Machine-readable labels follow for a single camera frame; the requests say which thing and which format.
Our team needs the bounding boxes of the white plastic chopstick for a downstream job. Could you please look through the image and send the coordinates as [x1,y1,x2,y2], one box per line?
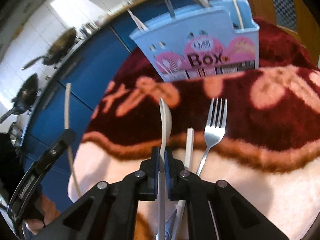
[127,9,149,31]
[165,128,195,239]

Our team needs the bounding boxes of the small steel fork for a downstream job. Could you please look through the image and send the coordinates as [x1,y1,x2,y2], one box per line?
[196,98,227,176]

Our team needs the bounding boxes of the beige plastic spoon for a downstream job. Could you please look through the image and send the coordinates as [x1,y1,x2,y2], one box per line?
[157,98,172,239]

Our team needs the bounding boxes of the blue kitchen base cabinets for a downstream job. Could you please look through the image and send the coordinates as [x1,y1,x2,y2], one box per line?
[17,0,223,213]

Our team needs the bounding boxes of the person's left hand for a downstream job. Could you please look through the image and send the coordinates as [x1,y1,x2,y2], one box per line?
[25,195,61,235]

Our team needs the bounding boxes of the red floral plush blanket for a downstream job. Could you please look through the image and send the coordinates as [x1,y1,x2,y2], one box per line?
[68,18,319,239]

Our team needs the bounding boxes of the dark wok at left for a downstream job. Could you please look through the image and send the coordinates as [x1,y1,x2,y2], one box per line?
[1,73,39,124]

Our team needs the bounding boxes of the light blue utensil holder box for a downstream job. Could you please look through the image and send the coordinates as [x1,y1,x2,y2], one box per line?
[130,0,259,82]

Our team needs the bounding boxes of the wooden door with glass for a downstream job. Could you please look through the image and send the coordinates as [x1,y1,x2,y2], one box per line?
[248,0,319,66]

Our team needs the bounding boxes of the black wok with handle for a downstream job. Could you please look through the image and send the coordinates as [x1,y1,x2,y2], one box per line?
[21,27,76,70]

